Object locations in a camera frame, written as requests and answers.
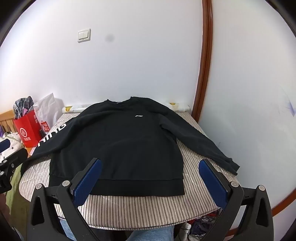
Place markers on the white spotted cloth bag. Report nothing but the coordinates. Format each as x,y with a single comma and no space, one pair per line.
15,142

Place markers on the brown wooden baseboard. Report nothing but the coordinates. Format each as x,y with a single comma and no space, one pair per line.
282,204

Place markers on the purple bag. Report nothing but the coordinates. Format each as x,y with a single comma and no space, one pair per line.
1,131

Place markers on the red paper shopping bag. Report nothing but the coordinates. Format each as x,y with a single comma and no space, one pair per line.
26,132

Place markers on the black sweatshirt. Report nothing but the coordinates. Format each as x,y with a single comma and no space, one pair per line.
120,139

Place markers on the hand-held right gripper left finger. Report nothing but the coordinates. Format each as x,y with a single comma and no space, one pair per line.
89,178

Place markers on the white wall light switch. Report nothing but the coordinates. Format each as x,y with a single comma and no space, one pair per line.
84,36

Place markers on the wooden slatted headboard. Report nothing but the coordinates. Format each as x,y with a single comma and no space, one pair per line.
7,120

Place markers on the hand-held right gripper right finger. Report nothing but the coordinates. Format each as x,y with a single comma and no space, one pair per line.
212,180

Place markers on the plaid cloth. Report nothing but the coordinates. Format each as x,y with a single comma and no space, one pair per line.
22,105

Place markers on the white plastic bag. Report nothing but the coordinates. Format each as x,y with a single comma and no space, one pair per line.
49,109

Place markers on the brown wooden door frame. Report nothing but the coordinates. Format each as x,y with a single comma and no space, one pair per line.
205,58

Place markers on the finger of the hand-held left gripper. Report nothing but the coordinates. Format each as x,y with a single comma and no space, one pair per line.
17,157
5,144

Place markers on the green cloth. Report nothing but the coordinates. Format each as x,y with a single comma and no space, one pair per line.
13,199

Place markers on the striped quilted mat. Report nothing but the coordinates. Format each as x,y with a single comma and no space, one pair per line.
138,208

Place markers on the rolled paper with yellow print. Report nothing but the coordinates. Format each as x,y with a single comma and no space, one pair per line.
180,107

